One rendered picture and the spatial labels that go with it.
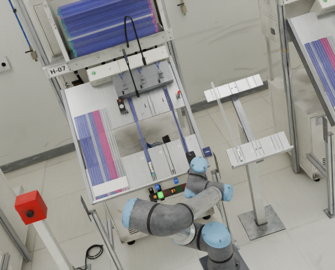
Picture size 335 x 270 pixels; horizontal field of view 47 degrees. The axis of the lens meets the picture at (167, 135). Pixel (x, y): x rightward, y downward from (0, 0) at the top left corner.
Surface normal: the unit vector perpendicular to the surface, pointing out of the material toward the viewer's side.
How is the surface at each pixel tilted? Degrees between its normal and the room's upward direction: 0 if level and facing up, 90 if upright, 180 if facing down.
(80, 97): 45
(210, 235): 7
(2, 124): 90
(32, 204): 90
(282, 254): 0
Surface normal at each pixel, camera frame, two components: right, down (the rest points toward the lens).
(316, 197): -0.25, -0.83
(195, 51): 0.19, 0.47
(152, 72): -0.04, -0.25
